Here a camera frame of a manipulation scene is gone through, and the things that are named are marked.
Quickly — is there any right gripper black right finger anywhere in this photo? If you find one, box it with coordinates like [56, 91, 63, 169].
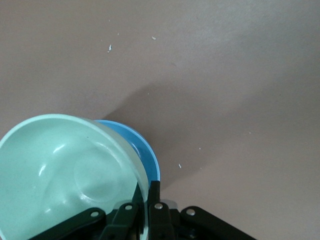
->
[148, 180, 256, 240]

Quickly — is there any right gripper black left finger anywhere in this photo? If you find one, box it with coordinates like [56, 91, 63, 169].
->
[29, 184, 147, 240]

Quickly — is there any light green bowl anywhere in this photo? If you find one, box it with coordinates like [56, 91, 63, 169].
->
[0, 113, 151, 240]

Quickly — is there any blue bowl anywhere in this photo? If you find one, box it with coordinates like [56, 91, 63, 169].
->
[94, 119, 161, 191]

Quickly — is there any brown table cover mat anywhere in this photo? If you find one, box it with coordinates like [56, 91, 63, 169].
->
[0, 0, 320, 240]

